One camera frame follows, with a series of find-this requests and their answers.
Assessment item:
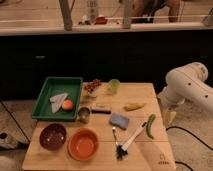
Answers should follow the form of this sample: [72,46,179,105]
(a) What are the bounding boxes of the yellow banana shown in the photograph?
[124,103,145,111]

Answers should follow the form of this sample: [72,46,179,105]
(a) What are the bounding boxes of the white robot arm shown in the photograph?
[157,62,213,126]

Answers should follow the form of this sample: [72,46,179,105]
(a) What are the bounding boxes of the red orange bowl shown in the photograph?
[67,128,99,161]

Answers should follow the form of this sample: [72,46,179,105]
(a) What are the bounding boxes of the dark purple bowl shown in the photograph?
[39,123,66,151]

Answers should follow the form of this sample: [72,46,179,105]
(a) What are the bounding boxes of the blue sponge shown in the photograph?
[109,113,129,130]

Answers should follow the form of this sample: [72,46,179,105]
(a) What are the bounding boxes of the metal spoon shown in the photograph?
[112,126,118,147]

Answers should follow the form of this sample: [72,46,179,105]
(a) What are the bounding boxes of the green translucent cup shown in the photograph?
[108,79,120,95]

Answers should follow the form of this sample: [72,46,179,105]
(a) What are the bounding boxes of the red grapes bunch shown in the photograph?
[84,79,102,93]

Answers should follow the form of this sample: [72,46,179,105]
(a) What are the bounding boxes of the small metal cup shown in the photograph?
[78,107,90,123]

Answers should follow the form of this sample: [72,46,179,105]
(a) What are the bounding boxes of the orange fruit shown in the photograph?
[62,100,74,111]

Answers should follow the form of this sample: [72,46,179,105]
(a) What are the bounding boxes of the person in background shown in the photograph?
[132,0,180,23]

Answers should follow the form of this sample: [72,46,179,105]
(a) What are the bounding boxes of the grey folded cloth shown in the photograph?
[50,93,68,113]

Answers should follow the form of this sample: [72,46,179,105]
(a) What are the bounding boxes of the green plastic tray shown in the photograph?
[32,77,83,121]

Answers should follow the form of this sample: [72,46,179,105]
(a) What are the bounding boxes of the black floor cable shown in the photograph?
[165,125,213,171]

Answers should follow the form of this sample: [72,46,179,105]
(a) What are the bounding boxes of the white handled black brush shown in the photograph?
[116,122,146,160]

